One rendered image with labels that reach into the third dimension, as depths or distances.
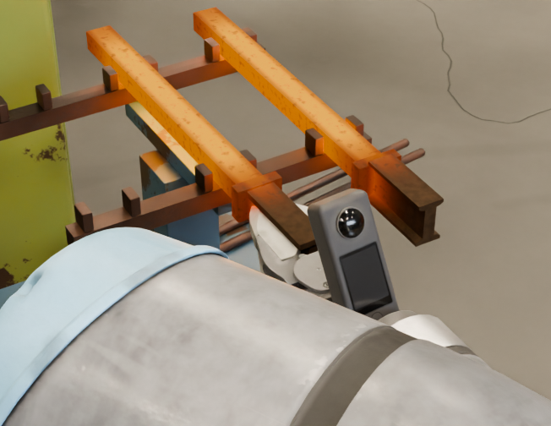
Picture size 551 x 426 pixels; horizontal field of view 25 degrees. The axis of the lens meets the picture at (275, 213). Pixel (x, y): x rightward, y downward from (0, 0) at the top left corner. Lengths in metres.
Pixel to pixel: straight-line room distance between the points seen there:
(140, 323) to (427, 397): 0.10
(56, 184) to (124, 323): 1.13
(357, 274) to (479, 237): 1.81
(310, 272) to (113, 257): 0.57
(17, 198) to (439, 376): 1.18
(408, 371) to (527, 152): 2.68
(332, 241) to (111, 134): 2.18
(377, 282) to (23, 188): 0.67
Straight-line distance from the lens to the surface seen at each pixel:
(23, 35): 1.44
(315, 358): 0.40
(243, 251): 1.47
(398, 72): 3.35
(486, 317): 2.56
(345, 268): 0.96
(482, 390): 0.41
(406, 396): 0.39
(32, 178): 1.53
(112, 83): 1.29
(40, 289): 0.44
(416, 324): 0.94
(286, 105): 1.24
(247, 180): 1.10
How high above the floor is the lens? 1.67
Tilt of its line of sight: 37 degrees down
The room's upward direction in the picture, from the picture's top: straight up
